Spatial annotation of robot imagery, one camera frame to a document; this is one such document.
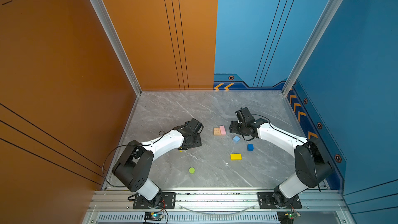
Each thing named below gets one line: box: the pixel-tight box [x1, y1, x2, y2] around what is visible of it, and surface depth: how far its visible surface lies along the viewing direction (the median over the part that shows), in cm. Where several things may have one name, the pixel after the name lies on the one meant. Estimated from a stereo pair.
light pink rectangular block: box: [219, 125, 226, 136], surface depth 98 cm
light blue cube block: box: [233, 135, 241, 144], surface depth 93 cm
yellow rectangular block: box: [230, 153, 243, 161], surface depth 89 cm
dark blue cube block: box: [247, 143, 255, 152], surface depth 93 cm
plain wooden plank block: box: [212, 127, 222, 135], surface depth 98 cm
